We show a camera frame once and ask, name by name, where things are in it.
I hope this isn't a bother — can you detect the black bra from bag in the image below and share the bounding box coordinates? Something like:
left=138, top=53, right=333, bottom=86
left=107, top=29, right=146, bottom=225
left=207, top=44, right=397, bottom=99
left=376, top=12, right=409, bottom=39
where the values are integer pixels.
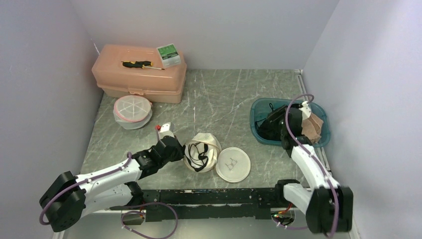
left=254, top=103, right=287, bottom=141

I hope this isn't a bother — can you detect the beige mesh laundry bag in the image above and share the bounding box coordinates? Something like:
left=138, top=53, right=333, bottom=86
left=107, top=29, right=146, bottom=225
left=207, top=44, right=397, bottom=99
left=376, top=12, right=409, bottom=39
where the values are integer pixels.
left=183, top=133, right=251, bottom=183

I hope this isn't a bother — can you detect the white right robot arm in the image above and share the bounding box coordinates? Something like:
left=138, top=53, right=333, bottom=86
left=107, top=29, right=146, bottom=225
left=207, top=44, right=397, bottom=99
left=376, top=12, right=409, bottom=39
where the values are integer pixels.
left=264, top=102, right=353, bottom=237

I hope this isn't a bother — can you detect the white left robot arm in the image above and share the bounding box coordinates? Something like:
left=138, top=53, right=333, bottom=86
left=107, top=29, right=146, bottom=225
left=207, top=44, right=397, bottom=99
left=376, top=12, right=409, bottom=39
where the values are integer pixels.
left=39, top=136, right=184, bottom=232

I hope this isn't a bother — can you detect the black bra in basin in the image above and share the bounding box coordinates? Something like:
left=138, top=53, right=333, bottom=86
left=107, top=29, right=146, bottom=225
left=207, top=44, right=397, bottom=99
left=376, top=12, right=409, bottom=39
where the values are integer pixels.
left=185, top=142, right=209, bottom=172

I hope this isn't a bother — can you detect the beige bra in basin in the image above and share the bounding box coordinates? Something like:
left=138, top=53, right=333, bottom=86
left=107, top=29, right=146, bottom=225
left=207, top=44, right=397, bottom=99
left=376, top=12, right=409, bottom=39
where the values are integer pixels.
left=302, top=113, right=323, bottom=144

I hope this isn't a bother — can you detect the pink rimmed mesh laundry bag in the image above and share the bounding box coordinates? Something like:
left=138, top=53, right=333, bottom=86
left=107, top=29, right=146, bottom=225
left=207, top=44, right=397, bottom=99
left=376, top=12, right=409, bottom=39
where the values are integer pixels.
left=113, top=95, right=152, bottom=130

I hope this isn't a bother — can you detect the teal plastic basin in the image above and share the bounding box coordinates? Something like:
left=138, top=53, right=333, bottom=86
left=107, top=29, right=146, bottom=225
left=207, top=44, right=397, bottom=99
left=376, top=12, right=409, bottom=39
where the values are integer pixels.
left=249, top=98, right=331, bottom=148

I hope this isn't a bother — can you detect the pink plastic storage box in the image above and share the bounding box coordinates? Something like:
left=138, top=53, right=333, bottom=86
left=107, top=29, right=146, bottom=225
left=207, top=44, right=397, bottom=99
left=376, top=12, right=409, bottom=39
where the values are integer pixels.
left=92, top=44, right=187, bottom=104

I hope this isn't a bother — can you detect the black yellow screwdriver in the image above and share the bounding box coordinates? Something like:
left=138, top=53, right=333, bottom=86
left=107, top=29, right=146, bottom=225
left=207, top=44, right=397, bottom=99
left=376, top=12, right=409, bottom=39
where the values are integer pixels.
left=122, top=61, right=165, bottom=70

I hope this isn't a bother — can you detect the small green white box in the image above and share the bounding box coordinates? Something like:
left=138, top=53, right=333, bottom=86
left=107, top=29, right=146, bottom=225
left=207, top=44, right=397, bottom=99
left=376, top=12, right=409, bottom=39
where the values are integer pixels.
left=156, top=44, right=182, bottom=69

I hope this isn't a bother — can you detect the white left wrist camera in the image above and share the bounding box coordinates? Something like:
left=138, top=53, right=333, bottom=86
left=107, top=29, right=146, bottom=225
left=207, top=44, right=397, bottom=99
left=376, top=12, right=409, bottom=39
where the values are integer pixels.
left=155, top=122, right=174, bottom=140

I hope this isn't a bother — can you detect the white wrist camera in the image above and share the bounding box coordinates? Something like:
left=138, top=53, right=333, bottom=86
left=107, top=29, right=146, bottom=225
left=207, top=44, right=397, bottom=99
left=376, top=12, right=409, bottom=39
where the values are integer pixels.
left=299, top=101, right=312, bottom=121
left=155, top=122, right=174, bottom=140

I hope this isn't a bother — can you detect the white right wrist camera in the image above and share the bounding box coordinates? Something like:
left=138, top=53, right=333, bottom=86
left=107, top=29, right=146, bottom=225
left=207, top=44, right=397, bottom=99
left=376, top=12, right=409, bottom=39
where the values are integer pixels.
left=299, top=101, right=312, bottom=121

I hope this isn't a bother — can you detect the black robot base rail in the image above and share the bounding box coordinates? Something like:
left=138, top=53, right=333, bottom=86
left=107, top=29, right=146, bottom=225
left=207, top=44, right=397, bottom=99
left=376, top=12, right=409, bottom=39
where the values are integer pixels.
left=111, top=188, right=291, bottom=222

